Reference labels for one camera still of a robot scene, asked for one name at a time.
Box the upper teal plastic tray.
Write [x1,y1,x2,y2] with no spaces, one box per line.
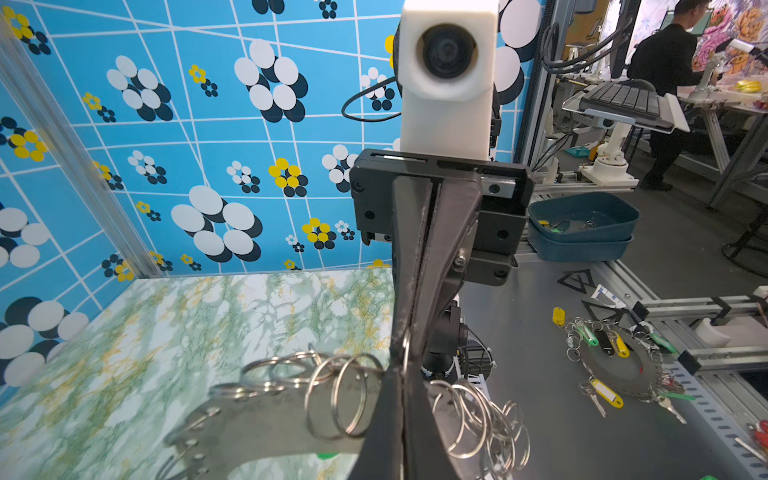
[528,192,642,243]

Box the lower teal plastic tray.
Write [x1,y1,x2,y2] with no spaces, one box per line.
[527,221,635,262]

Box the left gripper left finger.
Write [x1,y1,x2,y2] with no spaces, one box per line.
[348,366,404,480]

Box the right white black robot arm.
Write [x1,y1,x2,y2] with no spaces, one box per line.
[349,149,534,379]

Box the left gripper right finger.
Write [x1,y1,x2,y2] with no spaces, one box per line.
[404,370,458,480]

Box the yellow key tag on table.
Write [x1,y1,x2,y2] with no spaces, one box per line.
[552,307,567,328]

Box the seated person in black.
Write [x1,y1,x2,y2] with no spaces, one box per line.
[627,0,709,191]

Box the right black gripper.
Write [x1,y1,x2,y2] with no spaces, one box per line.
[350,149,534,354]

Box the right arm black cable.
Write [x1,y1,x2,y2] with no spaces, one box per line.
[340,74,402,124]

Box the right aluminium corner post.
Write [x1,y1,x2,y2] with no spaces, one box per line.
[1,21,161,279]

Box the teal plastic tray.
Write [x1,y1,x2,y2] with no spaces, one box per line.
[527,221,635,262]
[528,192,642,243]

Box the black keyboard on stand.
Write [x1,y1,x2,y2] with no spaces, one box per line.
[562,80,690,134]

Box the grey workbench table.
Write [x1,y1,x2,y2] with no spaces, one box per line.
[460,253,767,479]

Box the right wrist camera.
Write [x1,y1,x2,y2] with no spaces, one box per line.
[397,0,498,161]

